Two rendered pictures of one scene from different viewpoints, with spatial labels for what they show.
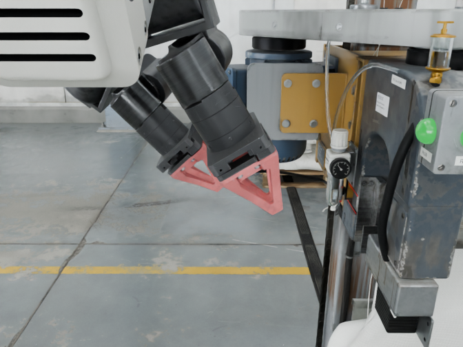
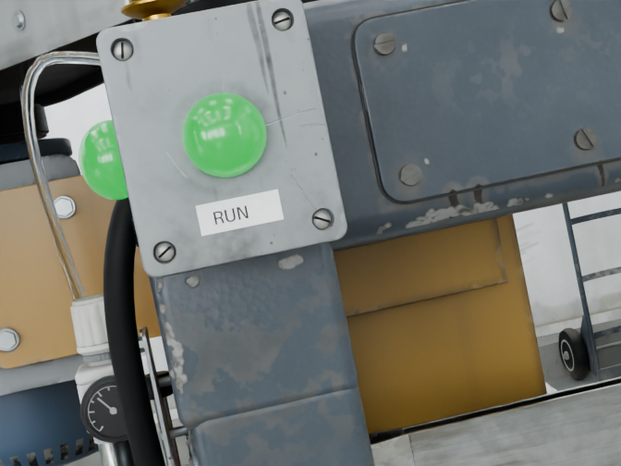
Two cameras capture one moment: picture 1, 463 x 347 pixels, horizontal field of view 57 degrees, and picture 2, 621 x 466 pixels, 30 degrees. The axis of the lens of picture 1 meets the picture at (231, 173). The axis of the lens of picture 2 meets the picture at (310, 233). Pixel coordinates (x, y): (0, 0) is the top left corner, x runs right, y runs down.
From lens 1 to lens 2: 0.28 m
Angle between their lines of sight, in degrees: 19
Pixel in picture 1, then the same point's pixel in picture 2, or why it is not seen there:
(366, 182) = not seen: hidden behind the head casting
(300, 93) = (25, 245)
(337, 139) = (86, 324)
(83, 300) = not seen: outside the picture
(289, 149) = (56, 421)
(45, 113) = not seen: outside the picture
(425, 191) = (212, 361)
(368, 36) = (79, 18)
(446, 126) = (129, 120)
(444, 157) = (162, 216)
